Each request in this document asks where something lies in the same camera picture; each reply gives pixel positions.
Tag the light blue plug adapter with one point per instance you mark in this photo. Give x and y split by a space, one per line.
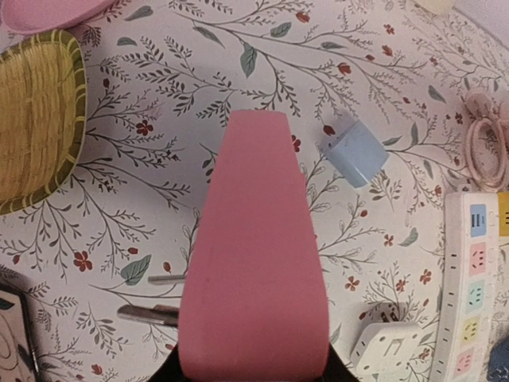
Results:
353 150

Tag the white power strip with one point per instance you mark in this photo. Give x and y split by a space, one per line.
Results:
469 285

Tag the woven bamboo tray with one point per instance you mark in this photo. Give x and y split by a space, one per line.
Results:
43 117

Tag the yellow cube socket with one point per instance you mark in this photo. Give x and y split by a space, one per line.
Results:
503 203

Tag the dark blue cube socket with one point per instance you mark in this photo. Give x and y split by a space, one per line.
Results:
498 365

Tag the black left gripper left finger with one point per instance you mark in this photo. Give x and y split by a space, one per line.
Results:
171 370

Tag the beige ceramic mug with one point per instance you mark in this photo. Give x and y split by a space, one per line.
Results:
437 7

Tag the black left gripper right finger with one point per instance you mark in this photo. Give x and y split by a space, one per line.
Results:
335 369

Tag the pink round plate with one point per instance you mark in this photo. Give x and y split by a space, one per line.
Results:
34 16

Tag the white square adapter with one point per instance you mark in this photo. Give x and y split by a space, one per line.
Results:
385 343

